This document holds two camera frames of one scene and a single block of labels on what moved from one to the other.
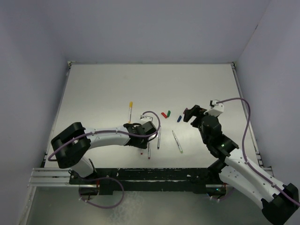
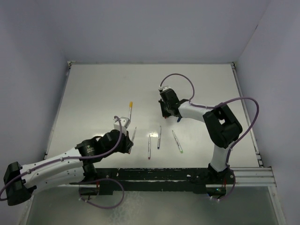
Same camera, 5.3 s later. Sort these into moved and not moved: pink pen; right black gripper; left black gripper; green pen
Moved: right black gripper; left black gripper
Not moved: green pen; pink pen
